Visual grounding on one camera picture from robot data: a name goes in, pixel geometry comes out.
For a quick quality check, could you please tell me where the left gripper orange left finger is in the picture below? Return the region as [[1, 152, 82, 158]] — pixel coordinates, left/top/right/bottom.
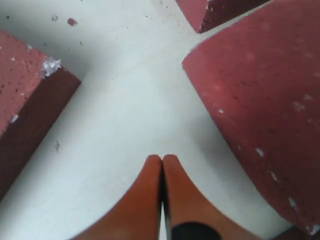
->
[[73, 155, 162, 240]]

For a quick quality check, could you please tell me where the lone red brick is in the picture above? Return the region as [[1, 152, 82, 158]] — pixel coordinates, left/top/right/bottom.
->
[[0, 30, 81, 198]]

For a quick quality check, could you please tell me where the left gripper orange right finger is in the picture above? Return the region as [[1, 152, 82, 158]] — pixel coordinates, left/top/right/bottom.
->
[[162, 154, 259, 240]]

